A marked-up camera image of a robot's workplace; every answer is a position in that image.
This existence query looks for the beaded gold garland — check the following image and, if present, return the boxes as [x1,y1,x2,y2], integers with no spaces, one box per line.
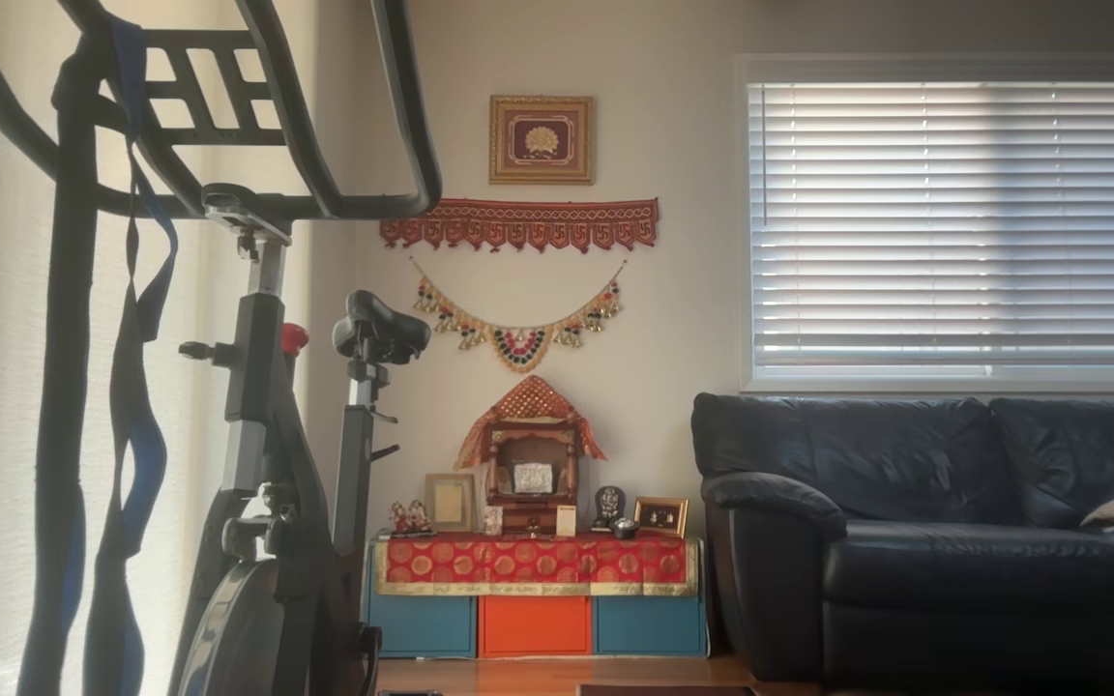
[409,256,629,374]

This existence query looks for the wooden shrine with canopy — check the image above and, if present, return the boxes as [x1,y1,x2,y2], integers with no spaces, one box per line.
[454,375,607,536]

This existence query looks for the dark idol statue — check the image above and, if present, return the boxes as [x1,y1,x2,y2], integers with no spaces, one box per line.
[592,485,627,533]

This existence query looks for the red and gold cloth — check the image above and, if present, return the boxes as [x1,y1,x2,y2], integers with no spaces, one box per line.
[373,535,700,596]

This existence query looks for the pair of small figurines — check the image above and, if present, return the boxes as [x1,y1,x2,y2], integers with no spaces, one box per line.
[388,500,434,537]

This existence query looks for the blue storage bin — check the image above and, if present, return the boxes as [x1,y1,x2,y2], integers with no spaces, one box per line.
[596,594,706,658]

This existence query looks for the black exercise bike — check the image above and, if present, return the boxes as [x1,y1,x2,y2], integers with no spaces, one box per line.
[0,0,444,696]

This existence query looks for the dark rug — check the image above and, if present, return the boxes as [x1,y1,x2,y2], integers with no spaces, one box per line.
[576,683,761,696]

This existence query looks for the black leather sofa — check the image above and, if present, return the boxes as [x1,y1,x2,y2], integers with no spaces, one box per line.
[691,391,1114,689]

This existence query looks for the white window blinds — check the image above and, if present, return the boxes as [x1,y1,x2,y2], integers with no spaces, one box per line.
[739,55,1114,392]

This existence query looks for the red embroidered wall hanging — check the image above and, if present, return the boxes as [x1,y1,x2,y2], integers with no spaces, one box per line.
[380,198,660,254]

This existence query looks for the pale picture frame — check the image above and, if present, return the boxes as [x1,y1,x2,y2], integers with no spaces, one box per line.
[424,473,477,534]

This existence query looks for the small gold picture frame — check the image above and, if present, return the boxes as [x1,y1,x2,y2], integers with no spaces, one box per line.
[633,496,690,539]

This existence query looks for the gold framed wall picture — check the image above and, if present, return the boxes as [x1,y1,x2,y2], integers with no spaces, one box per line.
[489,94,596,186]

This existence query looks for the blue and black strap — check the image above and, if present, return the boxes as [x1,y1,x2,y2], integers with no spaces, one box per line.
[83,14,181,696]

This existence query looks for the black hanging strap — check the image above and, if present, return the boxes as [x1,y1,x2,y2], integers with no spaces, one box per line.
[15,39,102,696]

